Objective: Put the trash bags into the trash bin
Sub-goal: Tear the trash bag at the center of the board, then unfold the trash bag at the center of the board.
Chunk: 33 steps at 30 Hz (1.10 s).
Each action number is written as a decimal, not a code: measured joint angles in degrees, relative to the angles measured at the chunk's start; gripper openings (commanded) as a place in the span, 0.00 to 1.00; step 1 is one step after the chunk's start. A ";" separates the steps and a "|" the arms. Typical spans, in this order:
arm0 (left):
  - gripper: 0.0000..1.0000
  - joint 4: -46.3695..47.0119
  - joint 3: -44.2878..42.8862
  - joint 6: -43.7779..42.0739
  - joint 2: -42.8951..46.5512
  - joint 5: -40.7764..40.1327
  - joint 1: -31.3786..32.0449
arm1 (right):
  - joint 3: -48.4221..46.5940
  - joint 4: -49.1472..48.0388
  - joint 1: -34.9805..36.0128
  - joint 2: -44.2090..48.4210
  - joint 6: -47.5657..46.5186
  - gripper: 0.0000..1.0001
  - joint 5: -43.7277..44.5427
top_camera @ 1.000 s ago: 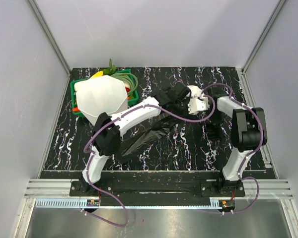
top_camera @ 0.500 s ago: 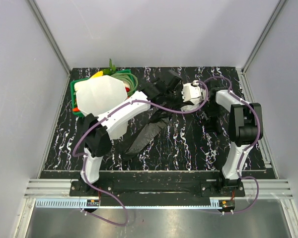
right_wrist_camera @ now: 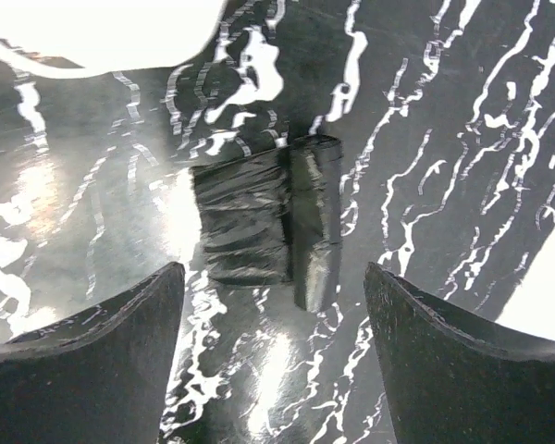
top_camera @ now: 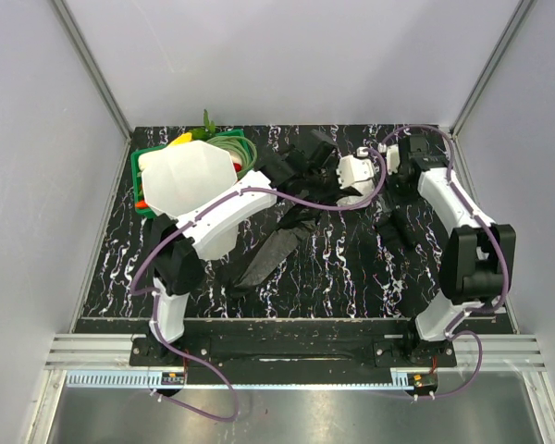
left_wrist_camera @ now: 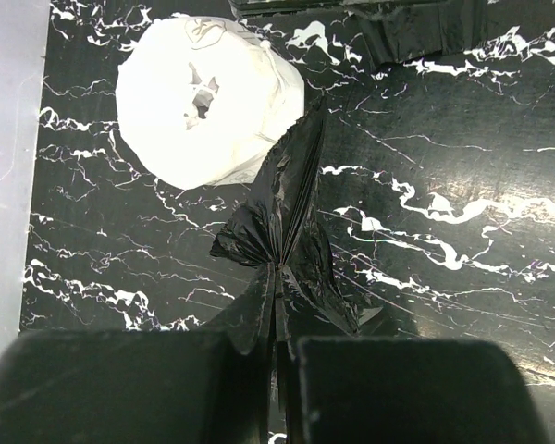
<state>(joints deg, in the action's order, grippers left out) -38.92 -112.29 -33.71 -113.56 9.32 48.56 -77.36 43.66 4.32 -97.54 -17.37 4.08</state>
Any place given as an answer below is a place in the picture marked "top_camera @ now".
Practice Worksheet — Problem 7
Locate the aluminium frame post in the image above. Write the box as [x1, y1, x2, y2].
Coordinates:
[448, 0, 536, 138]
[49, 0, 133, 140]

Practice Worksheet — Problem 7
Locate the green leafy toy plant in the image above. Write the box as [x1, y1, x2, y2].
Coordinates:
[191, 109, 216, 141]

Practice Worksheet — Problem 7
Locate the right aluminium frame post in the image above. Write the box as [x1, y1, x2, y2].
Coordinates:
[448, 0, 536, 138]

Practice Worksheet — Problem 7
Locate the white slotted cable duct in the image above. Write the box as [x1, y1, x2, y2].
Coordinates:
[67, 370, 185, 389]

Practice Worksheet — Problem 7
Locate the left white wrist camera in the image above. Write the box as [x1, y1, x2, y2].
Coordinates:
[336, 155, 376, 193]

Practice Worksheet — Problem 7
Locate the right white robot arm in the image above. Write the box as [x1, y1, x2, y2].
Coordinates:
[381, 134, 516, 366]

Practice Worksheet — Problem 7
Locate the left aluminium frame post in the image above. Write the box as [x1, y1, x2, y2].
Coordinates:
[49, 0, 133, 140]

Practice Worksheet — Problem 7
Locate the yellow toy vegetable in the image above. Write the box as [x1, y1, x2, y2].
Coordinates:
[168, 132, 192, 146]

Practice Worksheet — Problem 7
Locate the green coiled bean bundle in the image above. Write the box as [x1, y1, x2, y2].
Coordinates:
[207, 135, 258, 173]

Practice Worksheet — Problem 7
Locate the aluminium front rail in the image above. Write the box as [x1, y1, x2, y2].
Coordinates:
[44, 334, 546, 372]

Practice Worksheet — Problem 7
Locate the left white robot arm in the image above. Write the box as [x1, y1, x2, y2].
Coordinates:
[140, 134, 340, 365]

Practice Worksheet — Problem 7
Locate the green plastic basket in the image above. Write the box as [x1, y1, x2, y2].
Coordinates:
[130, 129, 247, 219]

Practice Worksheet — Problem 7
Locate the white translucent trash bin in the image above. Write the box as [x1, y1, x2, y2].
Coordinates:
[142, 141, 237, 240]

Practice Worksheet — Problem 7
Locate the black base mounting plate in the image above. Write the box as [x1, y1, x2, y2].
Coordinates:
[129, 317, 458, 370]

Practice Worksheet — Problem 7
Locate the black trash bag roll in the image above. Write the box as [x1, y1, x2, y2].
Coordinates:
[374, 205, 418, 251]

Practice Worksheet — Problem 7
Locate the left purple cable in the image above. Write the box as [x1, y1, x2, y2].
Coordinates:
[129, 147, 389, 422]

